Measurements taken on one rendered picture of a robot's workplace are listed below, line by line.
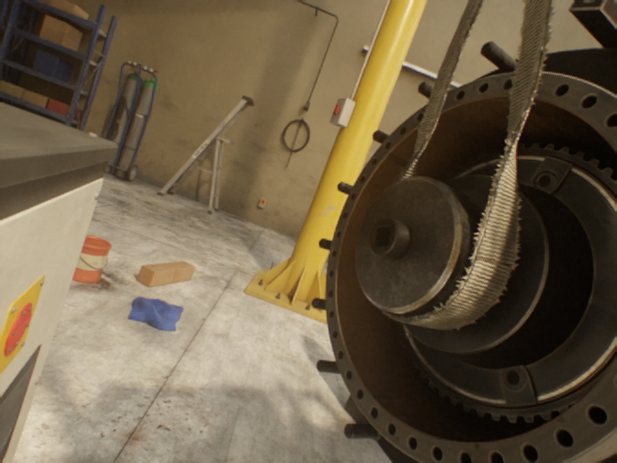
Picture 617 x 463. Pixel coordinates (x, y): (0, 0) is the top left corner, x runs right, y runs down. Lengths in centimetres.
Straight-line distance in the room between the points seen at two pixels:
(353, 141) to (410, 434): 263
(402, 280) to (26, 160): 31
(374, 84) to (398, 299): 272
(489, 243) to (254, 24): 654
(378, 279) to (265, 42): 638
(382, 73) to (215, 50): 409
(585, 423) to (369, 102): 278
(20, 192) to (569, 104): 41
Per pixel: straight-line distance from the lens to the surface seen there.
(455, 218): 37
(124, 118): 645
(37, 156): 23
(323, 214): 294
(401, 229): 39
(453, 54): 50
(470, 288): 38
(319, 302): 63
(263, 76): 658
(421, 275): 38
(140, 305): 215
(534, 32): 44
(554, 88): 45
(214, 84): 665
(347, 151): 295
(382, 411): 49
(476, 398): 52
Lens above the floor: 87
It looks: 6 degrees down
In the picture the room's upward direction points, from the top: 21 degrees clockwise
